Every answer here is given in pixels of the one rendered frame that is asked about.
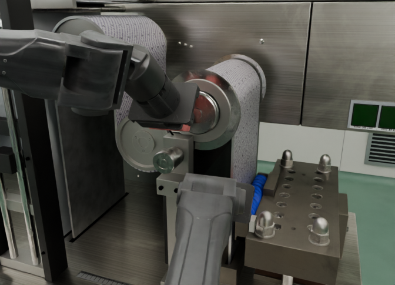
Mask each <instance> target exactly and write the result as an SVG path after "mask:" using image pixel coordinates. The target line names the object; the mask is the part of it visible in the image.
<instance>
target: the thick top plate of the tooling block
mask: <svg viewBox="0 0 395 285"><path fill-rule="evenodd" d="M280 162H281V159H277V161H276V163H275V166H274V168H273V171H272V172H277V173H280V177H279V182H278V184H277V188H276V191H275V194H274V196H273V197H271V196H264V195H263V196H262V199H261V201H260V203H259V206H258V208H257V211H256V214H255V216H257V221H258V219H259V215H260V214H261V212H263V211H265V210H266V211H269V212H270V213H271V214H272V216H273V222H274V223H275V225H274V231H275V235H274V237H272V238H269V239H264V238H261V237H259V236H257V235H256V234H255V232H254V233H253V232H248V234H247V236H246V241H245V264H244V265H245V266H247V267H252V268H256V269H261V270H266V271H270V272H274V273H278V274H283V275H286V276H291V277H296V278H299V279H304V280H308V281H313V282H317V283H321V284H326V285H336V279H337V272H338V267H339V260H340V240H339V170H338V167H337V166H331V168H330V169H331V170H332V172H331V173H320V172H318V171H317V168H318V166H319V164H315V163H306V162H297V161H293V167H292V168H283V167H281V166H280V165H279V164H280ZM318 217H322V218H324V219H326V220H327V222H328V224H329V240H330V243H329V244H328V245H327V246H317V245H314V244H312V243H311V242H309V240H308V237H309V235H310V234H311V229H312V226H313V222H314V221H315V220H316V219H317V218H318Z"/></svg>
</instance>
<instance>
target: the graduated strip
mask: <svg viewBox="0 0 395 285"><path fill-rule="evenodd" d="M75 277H77V278H79V279H83V280H87V281H91V282H94V283H98V284H101V285H134V284H130V283H126V282H123V281H119V280H115V279H111V278H108V277H104V276H100V275H97V274H93V273H90V272H87V271H83V270H81V271H80V272H79V273H78V274H77V275H76V276H75Z"/></svg>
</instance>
